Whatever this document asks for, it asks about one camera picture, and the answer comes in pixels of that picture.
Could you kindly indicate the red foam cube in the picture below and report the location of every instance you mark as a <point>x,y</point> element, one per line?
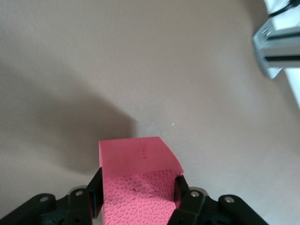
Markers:
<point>136,159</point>

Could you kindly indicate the brown table cover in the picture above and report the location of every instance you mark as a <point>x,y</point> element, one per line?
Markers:
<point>150,58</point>

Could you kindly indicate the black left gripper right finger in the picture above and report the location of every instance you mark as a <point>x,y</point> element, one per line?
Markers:
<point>211,211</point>

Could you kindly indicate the grey metal table bracket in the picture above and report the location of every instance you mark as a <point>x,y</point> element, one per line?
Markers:
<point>276,47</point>

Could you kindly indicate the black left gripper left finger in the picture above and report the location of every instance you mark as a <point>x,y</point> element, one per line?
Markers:
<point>58,208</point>

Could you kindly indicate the white table edge rail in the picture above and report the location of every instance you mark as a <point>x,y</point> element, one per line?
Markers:
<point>294,84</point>

